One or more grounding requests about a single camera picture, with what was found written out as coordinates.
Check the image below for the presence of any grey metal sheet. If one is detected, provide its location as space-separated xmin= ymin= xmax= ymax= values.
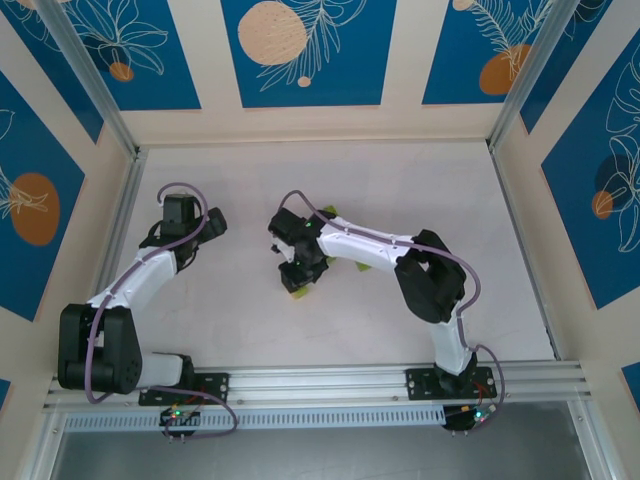
xmin=47 ymin=399 xmax=596 ymax=480

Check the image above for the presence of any small circuit board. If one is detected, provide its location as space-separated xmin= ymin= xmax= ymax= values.
xmin=158 ymin=404 xmax=204 ymax=430
xmin=443 ymin=403 xmax=499 ymax=432

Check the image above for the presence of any aluminium side rail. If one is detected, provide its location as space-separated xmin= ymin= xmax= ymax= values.
xmin=97 ymin=149 xmax=149 ymax=306
xmin=487 ymin=144 xmax=560 ymax=361

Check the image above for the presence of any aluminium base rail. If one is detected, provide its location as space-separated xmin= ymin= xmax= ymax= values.
xmin=42 ymin=362 xmax=599 ymax=414

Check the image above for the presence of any grey slotted cable duct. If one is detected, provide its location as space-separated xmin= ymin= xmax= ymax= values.
xmin=63 ymin=405 xmax=449 ymax=434

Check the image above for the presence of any blue floral wall panel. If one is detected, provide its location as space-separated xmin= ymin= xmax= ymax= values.
xmin=221 ymin=0 xmax=399 ymax=109
xmin=519 ymin=0 xmax=615 ymax=136
xmin=0 ymin=0 xmax=105 ymax=145
xmin=0 ymin=72 xmax=87 ymax=322
xmin=422 ymin=0 xmax=554 ymax=106
xmin=541 ymin=52 xmax=640 ymax=312
xmin=64 ymin=0 xmax=202 ymax=112

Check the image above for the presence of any aluminium frame post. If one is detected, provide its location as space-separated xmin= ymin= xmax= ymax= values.
xmin=35 ymin=0 xmax=141 ymax=160
xmin=488 ymin=0 xmax=589 ymax=154

